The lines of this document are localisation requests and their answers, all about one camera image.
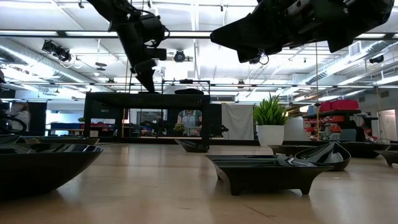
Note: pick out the black upright panel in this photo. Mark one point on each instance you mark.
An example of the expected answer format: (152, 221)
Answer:
(215, 119)

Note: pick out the small red storage bin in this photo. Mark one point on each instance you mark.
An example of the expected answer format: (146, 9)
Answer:
(325, 107)

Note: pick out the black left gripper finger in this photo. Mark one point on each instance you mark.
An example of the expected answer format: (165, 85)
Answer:
(147, 77)

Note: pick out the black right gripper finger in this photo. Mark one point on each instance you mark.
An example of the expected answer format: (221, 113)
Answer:
(248, 31)
(250, 55)

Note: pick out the person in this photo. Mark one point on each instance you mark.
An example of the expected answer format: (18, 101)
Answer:
(20, 116)
(189, 119)

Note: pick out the white door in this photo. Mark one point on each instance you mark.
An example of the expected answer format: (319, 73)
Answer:
(388, 124)

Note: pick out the large red storage bin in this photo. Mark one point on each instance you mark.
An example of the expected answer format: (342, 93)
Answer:
(345, 104)

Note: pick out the small background potted plant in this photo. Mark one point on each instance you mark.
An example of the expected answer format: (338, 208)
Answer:
(179, 127)

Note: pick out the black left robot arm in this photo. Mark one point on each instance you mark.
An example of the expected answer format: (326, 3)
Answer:
(104, 7)

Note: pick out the black storage shelf unit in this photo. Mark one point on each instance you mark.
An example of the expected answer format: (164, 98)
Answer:
(342, 124)

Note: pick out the black square mini plate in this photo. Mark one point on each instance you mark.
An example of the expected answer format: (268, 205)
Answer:
(388, 157)
(267, 179)
(192, 147)
(146, 92)
(77, 142)

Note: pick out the blue storage bin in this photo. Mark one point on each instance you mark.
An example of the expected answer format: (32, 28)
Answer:
(312, 109)

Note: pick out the black perforated metal rack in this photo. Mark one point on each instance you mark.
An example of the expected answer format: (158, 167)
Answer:
(146, 101)

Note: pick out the black metal frame stand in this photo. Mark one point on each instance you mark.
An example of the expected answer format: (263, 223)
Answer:
(186, 81)

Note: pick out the small black mounted camera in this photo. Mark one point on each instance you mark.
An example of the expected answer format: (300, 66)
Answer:
(377, 59)

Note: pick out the black mounted camera pair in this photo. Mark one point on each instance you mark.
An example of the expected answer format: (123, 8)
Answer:
(57, 51)

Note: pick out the green plant in white pot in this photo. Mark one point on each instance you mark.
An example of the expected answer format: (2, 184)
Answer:
(270, 132)

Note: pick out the black round overhead camera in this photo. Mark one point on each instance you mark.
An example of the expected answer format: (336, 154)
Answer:
(179, 56)

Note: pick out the white hanging sheet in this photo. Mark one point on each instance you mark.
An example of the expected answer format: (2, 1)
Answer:
(237, 121)

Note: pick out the black overhead light bar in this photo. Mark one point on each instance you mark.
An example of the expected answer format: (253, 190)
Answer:
(189, 34)

